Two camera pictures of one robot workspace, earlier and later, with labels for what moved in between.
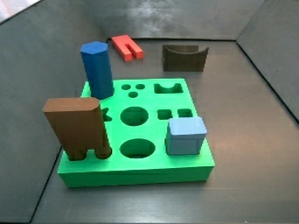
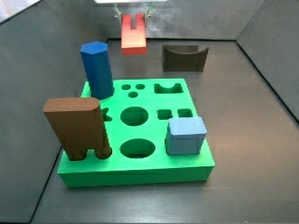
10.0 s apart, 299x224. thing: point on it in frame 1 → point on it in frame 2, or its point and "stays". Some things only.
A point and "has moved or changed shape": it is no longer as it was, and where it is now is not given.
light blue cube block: (184, 136) stays
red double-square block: (126, 47) has moved or changed shape
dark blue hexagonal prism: (96, 56) stays
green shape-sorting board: (136, 112) stays
